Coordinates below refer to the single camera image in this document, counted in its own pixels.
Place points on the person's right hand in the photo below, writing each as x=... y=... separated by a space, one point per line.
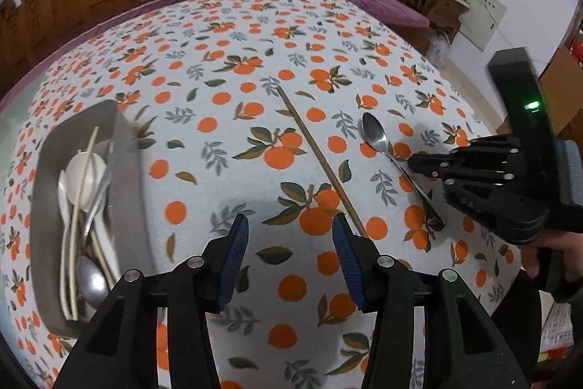
x=560 y=241

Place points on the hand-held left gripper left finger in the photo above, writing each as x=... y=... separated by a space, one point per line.
x=232 y=252

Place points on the wide purple seat cushion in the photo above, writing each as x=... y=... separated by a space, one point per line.
x=378 y=4

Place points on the grey metal tray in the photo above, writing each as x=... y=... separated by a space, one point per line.
x=130 y=211

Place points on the brown wooden chopstick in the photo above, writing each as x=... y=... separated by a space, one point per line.
x=319 y=156

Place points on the pale chopstick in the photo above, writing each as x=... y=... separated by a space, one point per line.
x=83 y=188

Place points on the person's dark clothing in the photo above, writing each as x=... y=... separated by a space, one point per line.
x=514 y=325

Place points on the steel spoon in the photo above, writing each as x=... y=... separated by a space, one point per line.
x=91 y=279
x=375 y=131

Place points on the beige wall panel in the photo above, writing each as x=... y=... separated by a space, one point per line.
x=483 y=15

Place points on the orange print tablecloth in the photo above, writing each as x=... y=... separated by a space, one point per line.
x=273 y=51

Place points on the white plastic bag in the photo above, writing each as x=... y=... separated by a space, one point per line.
x=439 y=47

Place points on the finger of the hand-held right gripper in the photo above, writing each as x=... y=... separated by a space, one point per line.
x=492 y=149
x=455 y=175

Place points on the large white plastic spoon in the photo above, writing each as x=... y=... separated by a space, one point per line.
x=91 y=175

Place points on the red printed carton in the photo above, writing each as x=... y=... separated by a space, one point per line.
x=558 y=325

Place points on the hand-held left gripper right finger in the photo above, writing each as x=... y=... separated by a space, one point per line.
x=346 y=252

